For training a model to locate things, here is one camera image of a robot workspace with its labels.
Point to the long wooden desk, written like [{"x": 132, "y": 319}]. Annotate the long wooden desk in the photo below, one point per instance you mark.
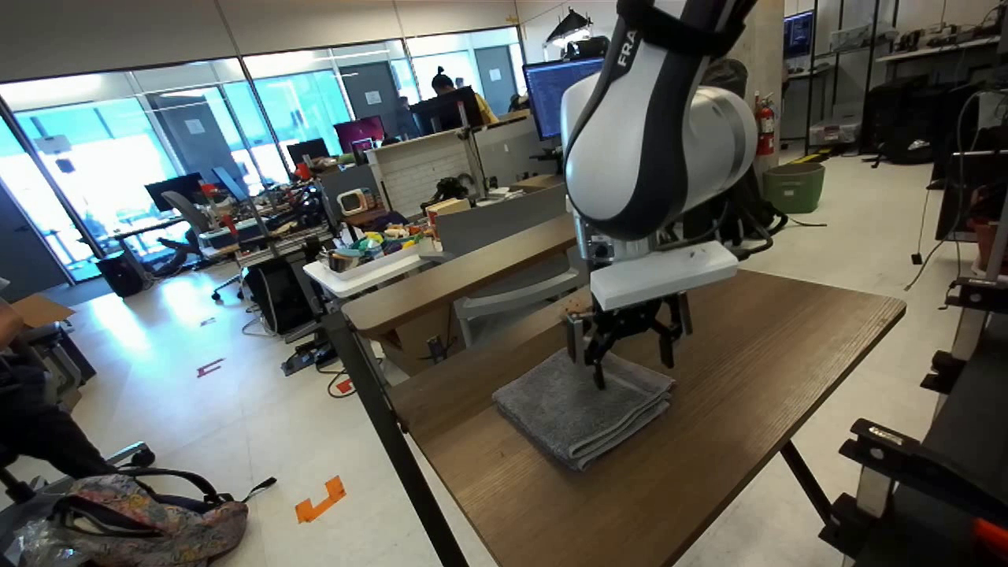
[{"x": 473, "y": 272}]

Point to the grey desk panel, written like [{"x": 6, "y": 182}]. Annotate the grey desk panel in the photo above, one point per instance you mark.
[{"x": 492, "y": 221}]

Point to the patterned backpack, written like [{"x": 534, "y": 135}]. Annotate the patterned backpack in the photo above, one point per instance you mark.
[{"x": 138, "y": 525}]

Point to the black desk leg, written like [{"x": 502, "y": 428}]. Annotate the black desk leg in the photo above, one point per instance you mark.
[{"x": 391, "y": 429}]

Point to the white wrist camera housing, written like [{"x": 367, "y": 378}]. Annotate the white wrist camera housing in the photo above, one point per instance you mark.
[{"x": 662, "y": 274}]

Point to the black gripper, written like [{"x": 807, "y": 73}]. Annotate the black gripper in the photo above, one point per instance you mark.
[{"x": 634, "y": 319}]

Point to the red fire extinguisher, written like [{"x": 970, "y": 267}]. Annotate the red fire extinguisher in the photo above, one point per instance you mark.
[{"x": 766, "y": 131}]

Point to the orange floor tape marker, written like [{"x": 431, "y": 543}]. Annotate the orange floor tape marker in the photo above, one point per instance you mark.
[{"x": 317, "y": 508}]

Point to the small cardboard box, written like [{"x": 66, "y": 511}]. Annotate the small cardboard box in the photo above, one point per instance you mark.
[{"x": 419, "y": 341}]

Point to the white tray with toys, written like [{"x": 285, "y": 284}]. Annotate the white tray with toys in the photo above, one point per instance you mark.
[{"x": 365, "y": 274}]

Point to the black computer monitor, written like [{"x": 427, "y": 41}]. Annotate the black computer monitor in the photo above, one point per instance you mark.
[{"x": 437, "y": 114}]

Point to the grey plastic chair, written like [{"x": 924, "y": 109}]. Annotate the grey plastic chair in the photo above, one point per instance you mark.
[{"x": 514, "y": 301}]

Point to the green plastic bin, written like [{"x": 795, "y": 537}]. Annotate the green plastic bin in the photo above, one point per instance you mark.
[{"x": 793, "y": 190}]

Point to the grey towel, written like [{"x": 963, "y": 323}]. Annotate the grey towel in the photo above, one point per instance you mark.
[{"x": 567, "y": 419}]

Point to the black case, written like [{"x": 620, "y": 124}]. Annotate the black case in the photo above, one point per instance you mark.
[{"x": 282, "y": 299}]

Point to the metal storage shelving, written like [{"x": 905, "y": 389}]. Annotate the metal storage shelving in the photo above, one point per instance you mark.
[{"x": 924, "y": 49}]

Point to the white cubicle partition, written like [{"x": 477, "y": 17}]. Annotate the white cubicle partition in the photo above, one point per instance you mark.
[{"x": 419, "y": 175}]

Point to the blue screen computer monitor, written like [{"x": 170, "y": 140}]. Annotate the blue screen computer monitor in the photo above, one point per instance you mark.
[{"x": 545, "y": 98}]

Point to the person in yellow shirt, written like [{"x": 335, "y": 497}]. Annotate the person in yellow shirt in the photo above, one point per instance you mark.
[{"x": 477, "y": 104}]

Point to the black office chair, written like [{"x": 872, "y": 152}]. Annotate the black office chair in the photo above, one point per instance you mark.
[{"x": 180, "y": 216}]

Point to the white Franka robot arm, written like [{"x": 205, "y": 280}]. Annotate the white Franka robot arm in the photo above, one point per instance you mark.
[{"x": 631, "y": 138}]

